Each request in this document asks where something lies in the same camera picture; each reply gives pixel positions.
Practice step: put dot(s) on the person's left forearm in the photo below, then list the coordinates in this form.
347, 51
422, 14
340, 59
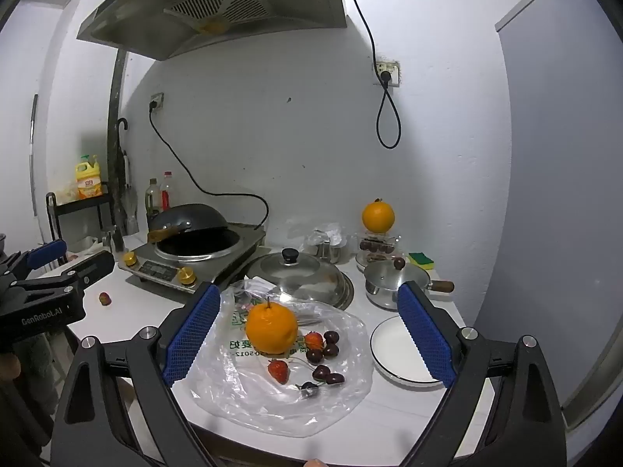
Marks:
34, 369

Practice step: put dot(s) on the cooking oil bottle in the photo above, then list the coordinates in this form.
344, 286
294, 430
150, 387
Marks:
153, 199

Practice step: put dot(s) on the large steel lid black knob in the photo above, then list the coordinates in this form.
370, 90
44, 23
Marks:
292, 282

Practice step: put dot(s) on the clear plastic fruit box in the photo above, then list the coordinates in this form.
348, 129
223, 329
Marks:
377, 245

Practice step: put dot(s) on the steel induction cooker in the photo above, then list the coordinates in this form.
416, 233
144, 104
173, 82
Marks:
160, 267

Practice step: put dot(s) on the crumpled clear plastic bag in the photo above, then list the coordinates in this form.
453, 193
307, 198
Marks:
326, 231

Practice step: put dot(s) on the small red fruit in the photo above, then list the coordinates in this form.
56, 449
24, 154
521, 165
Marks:
104, 298

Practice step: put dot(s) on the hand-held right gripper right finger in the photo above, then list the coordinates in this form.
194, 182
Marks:
426, 335

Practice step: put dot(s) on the clear printed plastic bag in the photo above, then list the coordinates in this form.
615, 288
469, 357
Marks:
233, 399

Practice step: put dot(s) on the red strawberry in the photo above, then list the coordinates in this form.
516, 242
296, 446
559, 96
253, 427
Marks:
313, 339
278, 370

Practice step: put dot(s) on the white plate with dark rim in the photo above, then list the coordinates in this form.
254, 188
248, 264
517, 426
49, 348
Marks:
394, 350

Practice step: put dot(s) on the yellow green sponge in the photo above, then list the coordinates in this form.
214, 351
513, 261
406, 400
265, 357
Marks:
422, 260

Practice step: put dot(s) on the small wall socket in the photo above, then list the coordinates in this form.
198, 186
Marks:
158, 97

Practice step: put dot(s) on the steel range hood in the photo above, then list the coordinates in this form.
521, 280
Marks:
146, 24

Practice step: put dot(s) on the black metal rack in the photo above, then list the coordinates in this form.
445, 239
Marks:
73, 206

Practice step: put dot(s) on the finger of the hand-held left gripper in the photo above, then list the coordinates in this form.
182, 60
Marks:
46, 253
90, 268

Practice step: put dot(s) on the yellow detergent bottle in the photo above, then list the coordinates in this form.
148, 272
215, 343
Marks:
88, 182

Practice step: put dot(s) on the white wall socket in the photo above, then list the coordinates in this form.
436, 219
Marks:
393, 65

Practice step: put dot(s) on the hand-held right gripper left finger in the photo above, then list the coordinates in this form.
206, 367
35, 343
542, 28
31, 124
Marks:
192, 335

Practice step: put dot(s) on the white paper piece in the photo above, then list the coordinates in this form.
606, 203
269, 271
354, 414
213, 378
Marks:
263, 284

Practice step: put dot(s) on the black umbrella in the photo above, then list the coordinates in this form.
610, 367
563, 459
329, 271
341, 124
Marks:
121, 165

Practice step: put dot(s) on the small dark berry with stem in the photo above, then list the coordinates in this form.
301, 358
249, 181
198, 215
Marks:
309, 389

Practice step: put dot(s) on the large orange with stem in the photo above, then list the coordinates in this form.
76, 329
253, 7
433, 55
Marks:
271, 328

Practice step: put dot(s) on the red cap bottle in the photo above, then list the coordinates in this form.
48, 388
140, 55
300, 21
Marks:
167, 192

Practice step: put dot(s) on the small round orange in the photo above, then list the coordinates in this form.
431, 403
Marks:
377, 216

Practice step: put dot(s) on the grey vertical pipe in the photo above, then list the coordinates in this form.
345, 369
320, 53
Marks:
117, 87

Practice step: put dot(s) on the steel cup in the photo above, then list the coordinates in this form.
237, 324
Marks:
325, 249
342, 253

